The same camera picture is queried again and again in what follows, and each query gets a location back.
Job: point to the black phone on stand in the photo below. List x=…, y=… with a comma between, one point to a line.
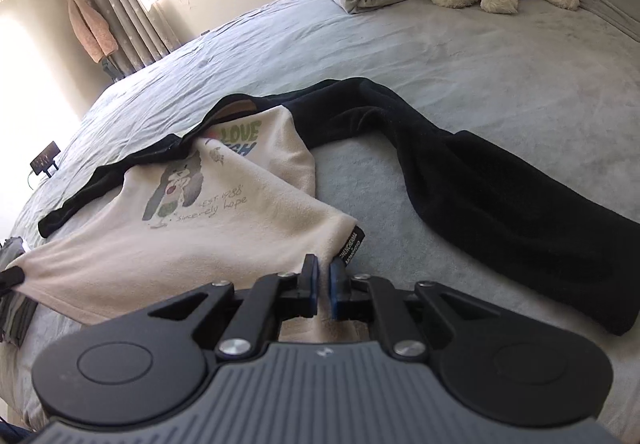
x=45, y=158

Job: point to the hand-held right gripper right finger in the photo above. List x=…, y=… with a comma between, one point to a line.
x=336, y=294

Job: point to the pink hanging garment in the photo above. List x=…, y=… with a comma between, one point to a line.
x=92, y=31

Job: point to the bed with grey sheet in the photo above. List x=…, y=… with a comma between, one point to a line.
x=450, y=74

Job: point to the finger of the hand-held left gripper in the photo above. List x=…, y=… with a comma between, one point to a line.
x=10, y=280

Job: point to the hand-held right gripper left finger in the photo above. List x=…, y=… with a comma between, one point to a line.
x=312, y=286

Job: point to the cream and black sweatshirt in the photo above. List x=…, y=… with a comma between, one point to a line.
x=200, y=244

